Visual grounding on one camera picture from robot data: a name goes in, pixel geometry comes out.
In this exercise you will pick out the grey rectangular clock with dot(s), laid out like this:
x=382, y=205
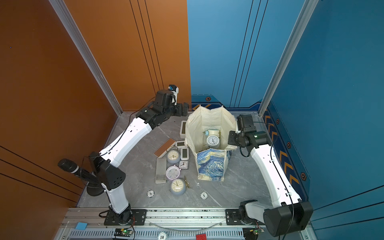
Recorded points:
x=161, y=168

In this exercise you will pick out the white round marker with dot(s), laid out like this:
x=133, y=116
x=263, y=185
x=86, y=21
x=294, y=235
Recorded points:
x=204, y=195
x=150, y=193

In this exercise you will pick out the black microphone on stand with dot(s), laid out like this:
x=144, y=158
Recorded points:
x=93, y=185

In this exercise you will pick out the pink round alarm clock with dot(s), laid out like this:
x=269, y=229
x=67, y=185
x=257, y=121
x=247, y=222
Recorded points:
x=173, y=172

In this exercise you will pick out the small black square clock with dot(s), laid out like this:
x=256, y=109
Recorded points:
x=183, y=165

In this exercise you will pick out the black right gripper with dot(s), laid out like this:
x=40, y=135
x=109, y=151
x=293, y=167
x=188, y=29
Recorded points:
x=231, y=140

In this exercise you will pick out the blue beige-face alarm clock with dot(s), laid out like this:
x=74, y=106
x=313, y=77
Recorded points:
x=178, y=187

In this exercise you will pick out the white number ten tag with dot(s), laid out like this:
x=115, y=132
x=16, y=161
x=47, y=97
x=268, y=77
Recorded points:
x=163, y=236

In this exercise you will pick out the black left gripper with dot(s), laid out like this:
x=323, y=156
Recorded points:
x=180, y=112

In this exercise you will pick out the left white round marker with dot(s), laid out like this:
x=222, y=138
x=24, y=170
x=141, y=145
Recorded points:
x=150, y=193

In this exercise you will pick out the small white digital clock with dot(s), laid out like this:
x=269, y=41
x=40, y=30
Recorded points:
x=184, y=154

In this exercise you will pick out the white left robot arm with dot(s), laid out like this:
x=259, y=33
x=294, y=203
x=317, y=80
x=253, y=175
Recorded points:
x=106, y=163

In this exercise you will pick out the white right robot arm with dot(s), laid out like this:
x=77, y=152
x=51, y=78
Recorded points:
x=289, y=213

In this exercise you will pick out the cream canvas bag blue print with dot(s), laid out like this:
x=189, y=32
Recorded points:
x=211, y=163

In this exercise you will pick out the red block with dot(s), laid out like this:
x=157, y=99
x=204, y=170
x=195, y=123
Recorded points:
x=201, y=237

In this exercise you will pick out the right white round marker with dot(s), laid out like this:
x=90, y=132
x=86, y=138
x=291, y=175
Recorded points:
x=204, y=195

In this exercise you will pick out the blue sticky pad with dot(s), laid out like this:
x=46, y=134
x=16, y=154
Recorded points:
x=81, y=226

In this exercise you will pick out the green circuit board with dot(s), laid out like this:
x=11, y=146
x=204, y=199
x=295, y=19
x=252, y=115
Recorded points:
x=124, y=233

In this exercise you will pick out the white round alarm clock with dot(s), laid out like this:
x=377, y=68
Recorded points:
x=213, y=141

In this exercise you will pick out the brown rectangular mirror clock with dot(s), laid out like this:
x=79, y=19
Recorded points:
x=163, y=149

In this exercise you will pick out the light blue round clock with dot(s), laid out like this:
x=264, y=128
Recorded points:
x=212, y=132

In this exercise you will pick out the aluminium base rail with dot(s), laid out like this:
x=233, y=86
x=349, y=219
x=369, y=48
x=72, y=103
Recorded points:
x=179, y=223

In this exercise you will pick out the large white digital clock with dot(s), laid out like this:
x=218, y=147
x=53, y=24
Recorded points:
x=183, y=130

